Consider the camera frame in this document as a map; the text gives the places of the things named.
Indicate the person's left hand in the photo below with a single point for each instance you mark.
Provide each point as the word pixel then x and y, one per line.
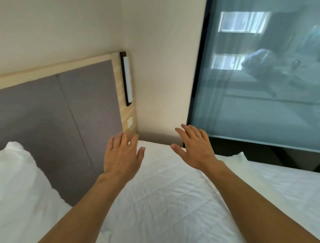
pixel 122 157

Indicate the black and white wall lamp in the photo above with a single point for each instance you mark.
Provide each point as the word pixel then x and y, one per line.
pixel 126 80

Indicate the person's right hand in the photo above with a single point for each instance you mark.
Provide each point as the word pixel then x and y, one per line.
pixel 197 150

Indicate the black-framed frosted glass partition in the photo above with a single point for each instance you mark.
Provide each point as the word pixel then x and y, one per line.
pixel 250 120

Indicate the person's right forearm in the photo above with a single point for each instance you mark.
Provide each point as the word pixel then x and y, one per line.
pixel 255 210

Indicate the white quilted mattress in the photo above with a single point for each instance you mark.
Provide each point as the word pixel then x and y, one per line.
pixel 162 195

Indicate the grey padded wood-framed headboard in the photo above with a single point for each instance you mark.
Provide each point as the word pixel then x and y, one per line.
pixel 37 112

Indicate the white wall switch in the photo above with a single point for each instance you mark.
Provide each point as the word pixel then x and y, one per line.
pixel 130 122

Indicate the person's left forearm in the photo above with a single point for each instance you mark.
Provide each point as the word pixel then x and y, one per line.
pixel 85 215

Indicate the white pillow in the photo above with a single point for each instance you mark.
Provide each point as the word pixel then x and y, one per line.
pixel 282 180
pixel 20 187

